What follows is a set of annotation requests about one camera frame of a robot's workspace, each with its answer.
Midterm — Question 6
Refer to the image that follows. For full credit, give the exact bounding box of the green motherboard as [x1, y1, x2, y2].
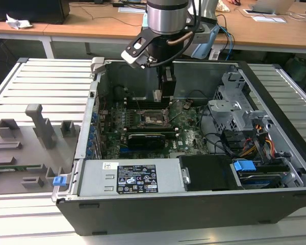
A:
[96, 98, 212, 160]

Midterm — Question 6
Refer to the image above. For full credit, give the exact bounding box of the silver metal drive cage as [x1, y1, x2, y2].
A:
[208, 71, 271, 133]

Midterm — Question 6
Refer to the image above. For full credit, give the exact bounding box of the silver CPU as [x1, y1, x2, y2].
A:
[152, 89, 164, 103]

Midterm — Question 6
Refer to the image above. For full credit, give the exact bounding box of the blue cable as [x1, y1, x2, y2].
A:
[216, 14, 236, 62]

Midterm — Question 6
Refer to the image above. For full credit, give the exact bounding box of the black plastic shroud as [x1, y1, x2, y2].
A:
[180, 154, 243, 192]

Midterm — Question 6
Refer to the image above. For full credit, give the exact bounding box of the grey case handle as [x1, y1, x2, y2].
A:
[91, 56, 108, 75]

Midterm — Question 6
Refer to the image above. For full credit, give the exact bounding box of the yellow red wire bundle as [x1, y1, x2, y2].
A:
[241, 124, 275, 158]

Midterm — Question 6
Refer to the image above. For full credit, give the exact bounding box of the silver laptop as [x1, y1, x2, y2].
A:
[248, 0, 295, 15]

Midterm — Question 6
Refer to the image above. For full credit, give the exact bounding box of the hard disk drive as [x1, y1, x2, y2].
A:
[238, 172, 283, 189]

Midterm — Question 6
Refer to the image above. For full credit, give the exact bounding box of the black computer box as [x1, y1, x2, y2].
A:
[0, 0, 71, 25]

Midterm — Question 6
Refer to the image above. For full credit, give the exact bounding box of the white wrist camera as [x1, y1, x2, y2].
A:
[121, 33, 159, 69]

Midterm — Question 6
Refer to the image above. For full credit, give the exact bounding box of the crumpled white paper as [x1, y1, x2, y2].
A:
[5, 14, 34, 30]

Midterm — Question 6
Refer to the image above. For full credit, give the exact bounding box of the grey parts rack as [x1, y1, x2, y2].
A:
[0, 103, 82, 196]

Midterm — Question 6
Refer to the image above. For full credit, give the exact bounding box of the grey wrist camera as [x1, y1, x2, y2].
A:
[192, 31, 212, 43]

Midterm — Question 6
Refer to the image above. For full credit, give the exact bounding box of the blue case latch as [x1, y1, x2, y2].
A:
[53, 176, 67, 187]

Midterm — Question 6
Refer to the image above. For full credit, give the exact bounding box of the white power adapter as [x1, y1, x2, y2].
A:
[209, 48, 221, 61]

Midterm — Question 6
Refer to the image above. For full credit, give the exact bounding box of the crumpled beige bag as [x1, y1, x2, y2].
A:
[216, 0, 230, 13]

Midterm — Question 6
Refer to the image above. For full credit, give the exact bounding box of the pale blue teach pendant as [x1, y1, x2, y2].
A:
[191, 24, 220, 59]

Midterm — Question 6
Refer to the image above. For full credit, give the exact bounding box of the metal locking lever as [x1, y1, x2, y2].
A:
[142, 121, 169, 128]
[132, 93, 143, 113]

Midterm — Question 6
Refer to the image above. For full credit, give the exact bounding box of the black graphics card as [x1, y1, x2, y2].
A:
[127, 132, 166, 150]

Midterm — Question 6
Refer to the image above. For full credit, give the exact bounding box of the green RAM stick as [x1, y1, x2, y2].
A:
[0, 164, 41, 172]

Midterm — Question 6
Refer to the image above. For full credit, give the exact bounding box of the black RAM slot bank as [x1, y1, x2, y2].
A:
[126, 127, 178, 139]
[123, 96, 170, 110]

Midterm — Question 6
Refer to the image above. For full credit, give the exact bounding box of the CPU socket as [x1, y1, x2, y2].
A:
[140, 109, 173, 130]

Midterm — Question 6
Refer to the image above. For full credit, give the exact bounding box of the black open PC case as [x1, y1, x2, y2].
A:
[52, 56, 306, 237]

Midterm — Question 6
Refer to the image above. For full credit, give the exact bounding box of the grey power supply unit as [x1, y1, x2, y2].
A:
[78, 158, 188, 197]

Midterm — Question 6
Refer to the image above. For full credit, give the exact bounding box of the white paper sheet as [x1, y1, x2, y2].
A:
[251, 15, 288, 23]

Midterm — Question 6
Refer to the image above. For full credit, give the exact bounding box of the long wooden desk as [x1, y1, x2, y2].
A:
[0, 0, 306, 59]

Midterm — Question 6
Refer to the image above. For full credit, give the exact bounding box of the blue disk carrier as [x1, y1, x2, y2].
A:
[233, 159, 257, 179]

